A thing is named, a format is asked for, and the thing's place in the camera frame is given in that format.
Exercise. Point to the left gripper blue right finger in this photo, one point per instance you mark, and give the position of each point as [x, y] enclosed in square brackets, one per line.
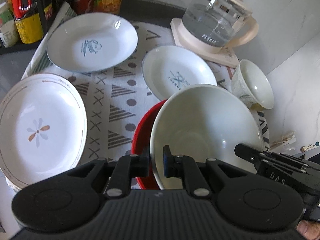
[186, 168]

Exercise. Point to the small white plate blue logo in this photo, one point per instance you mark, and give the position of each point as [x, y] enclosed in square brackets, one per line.
[169, 69]

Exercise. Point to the red and black bowl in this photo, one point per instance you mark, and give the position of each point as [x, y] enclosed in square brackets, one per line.
[141, 140]

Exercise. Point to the person right hand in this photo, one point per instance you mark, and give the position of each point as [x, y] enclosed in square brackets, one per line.
[309, 230]

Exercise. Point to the white plate with blue script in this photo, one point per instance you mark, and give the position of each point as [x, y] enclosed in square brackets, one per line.
[92, 42]

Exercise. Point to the white bowl yellow-green outside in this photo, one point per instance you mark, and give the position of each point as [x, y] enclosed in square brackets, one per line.
[202, 121]

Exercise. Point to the soy sauce jug red handle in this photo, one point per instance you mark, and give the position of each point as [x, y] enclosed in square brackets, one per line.
[33, 18]

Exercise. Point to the glass electric kettle cream handle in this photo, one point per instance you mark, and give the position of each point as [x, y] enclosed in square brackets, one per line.
[220, 23]

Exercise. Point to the cream kettle base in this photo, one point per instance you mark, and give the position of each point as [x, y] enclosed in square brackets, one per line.
[184, 38]

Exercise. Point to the white plate with flower motif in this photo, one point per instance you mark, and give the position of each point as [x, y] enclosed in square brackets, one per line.
[43, 129]

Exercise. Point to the white bowl with plant print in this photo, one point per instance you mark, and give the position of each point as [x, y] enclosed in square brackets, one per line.
[252, 87]

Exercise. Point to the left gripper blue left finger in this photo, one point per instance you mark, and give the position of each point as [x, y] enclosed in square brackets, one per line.
[121, 172]

